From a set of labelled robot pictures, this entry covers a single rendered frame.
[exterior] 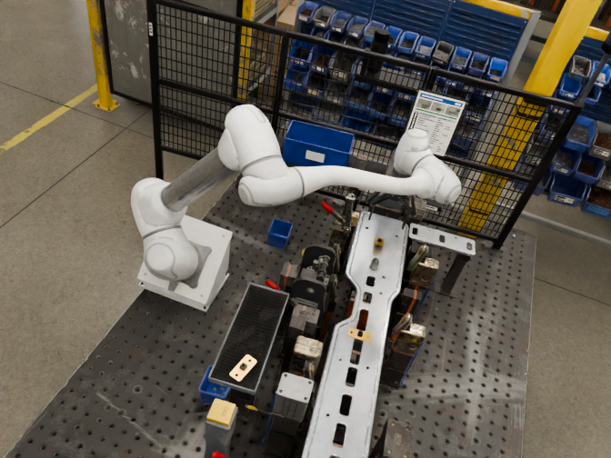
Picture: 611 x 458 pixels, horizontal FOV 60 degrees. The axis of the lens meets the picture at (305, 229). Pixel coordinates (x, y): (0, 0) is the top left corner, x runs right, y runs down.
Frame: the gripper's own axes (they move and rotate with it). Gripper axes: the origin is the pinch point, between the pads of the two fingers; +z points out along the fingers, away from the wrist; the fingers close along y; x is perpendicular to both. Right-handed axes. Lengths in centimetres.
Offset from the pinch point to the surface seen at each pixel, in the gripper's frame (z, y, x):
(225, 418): -1, -32, -97
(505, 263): 44, 68, 46
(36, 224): 115, -201, 43
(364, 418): 15, 6, -77
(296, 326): 5, -22, -58
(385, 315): 14.6, 7.5, -35.0
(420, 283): 20.9, 20.7, -8.2
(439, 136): -11, 15, 54
